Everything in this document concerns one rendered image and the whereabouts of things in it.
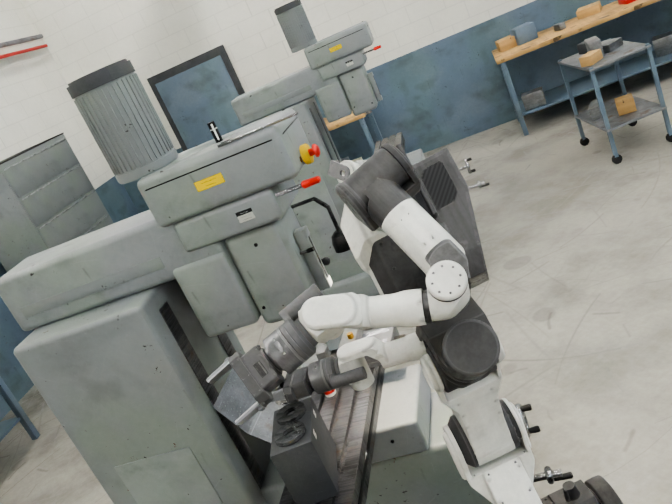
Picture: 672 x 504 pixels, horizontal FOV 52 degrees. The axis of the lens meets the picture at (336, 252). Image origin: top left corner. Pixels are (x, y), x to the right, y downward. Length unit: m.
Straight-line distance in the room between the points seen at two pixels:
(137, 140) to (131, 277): 0.44
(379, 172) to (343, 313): 0.30
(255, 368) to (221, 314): 0.82
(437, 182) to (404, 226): 0.23
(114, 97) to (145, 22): 7.12
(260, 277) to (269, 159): 0.39
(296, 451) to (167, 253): 0.72
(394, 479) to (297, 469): 0.56
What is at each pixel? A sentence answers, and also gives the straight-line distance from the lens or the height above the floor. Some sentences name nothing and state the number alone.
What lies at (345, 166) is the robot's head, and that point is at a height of 1.77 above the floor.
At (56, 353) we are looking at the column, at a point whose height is 1.50.
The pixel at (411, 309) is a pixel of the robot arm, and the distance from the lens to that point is 1.33.
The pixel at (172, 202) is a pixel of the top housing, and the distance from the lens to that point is 2.07.
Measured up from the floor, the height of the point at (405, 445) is 0.81.
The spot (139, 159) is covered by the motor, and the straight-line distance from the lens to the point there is 2.11.
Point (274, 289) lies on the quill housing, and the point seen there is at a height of 1.43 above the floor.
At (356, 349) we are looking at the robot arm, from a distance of 1.84.
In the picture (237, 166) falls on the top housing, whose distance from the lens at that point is 1.97.
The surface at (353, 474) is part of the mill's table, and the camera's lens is 2.01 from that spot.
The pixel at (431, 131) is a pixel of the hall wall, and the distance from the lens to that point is 8.68.
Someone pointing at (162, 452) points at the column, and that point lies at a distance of 2.43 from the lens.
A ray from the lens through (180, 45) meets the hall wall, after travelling 9.08.
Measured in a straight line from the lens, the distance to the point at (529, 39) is 8.02.
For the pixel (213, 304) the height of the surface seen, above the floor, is 1.45.
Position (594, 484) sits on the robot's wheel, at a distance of 2.26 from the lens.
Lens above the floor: 2.13
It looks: 19 degrees down
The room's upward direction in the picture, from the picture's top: 24 degrees counter-clockwise
